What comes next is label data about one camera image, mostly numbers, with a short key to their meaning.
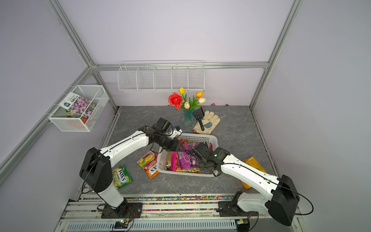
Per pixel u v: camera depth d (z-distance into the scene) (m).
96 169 0.45
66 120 0.74
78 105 0.74
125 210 0.70
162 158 0.85
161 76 0.99
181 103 0.75
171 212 0.74
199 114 1.15
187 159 0.77
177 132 0.79
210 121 1.11
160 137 0.67
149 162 0.88
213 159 0.54
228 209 0.74
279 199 0.39
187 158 0.77
